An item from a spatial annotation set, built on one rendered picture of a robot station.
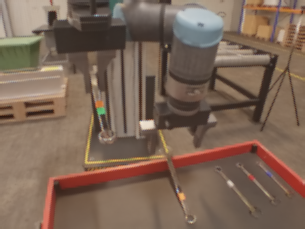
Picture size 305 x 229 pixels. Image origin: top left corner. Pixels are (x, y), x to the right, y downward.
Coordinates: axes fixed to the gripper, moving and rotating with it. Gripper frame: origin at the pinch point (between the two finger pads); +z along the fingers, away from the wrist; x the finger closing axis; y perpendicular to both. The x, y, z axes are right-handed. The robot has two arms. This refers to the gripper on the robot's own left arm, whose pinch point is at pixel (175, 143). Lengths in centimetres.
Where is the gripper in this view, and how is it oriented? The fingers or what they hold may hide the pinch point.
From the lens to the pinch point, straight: 59.0
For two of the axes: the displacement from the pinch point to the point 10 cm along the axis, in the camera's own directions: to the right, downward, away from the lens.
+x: 9.7, -0.9, 2.1
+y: 2.2, 6.4, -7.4
